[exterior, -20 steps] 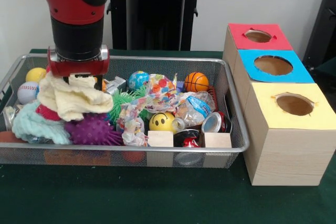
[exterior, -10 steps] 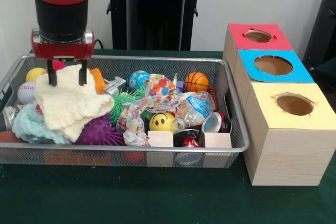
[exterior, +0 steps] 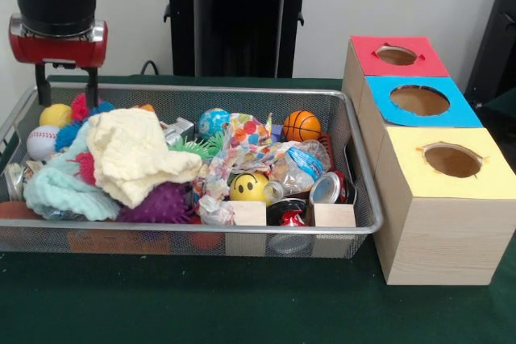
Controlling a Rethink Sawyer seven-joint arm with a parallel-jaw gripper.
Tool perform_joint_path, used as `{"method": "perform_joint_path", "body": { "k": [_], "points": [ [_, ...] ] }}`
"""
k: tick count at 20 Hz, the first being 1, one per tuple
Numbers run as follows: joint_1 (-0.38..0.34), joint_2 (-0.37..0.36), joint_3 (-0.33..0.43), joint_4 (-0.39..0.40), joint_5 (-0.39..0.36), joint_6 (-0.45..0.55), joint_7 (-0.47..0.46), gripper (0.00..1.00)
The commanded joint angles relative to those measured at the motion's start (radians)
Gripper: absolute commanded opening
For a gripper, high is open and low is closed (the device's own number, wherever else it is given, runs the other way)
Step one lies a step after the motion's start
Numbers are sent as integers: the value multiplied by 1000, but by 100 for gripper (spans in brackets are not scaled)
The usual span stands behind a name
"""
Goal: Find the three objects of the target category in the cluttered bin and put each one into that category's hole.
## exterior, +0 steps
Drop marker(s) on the blue puffer ball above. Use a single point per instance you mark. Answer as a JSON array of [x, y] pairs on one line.
[[66, 136]]

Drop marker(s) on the yellow smiley ball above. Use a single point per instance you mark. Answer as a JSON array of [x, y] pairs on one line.
[[248, 187]]

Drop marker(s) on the black upright panel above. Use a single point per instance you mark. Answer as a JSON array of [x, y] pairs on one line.
[[496, 38]]

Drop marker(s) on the colourful crumpled paper wrapper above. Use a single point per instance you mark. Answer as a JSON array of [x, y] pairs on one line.
[[246, 146]]

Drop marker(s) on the mint green cloth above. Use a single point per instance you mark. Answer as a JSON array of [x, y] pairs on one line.
[[60, 191]]

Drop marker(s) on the metal mesh bin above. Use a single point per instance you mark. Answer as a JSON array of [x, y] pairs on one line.
[[121, 245]]

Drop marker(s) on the plain wooden cube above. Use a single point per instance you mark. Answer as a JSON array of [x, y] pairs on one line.
[[250, 215], [334, 216]]

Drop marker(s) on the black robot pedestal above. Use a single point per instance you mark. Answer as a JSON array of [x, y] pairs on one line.
[[242, 38]]

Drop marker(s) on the green cloth side table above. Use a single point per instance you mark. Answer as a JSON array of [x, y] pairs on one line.
[[504, 108]]

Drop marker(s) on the white baseball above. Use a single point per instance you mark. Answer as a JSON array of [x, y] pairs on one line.
[[42, 142]]

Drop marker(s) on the small orange basketball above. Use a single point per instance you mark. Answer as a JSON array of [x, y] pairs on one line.
[[302, 125]]

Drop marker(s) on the dark green table cloth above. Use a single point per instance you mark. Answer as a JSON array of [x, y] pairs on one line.
[[242, 303]]

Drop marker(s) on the cream yellow cloth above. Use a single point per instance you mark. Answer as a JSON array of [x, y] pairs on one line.
[[129, 150]]

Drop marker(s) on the purple spiky ball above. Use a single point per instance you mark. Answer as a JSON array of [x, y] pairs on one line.
[[161, 203]]

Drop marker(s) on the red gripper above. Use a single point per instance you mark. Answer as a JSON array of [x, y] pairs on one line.
[[58, 50]]

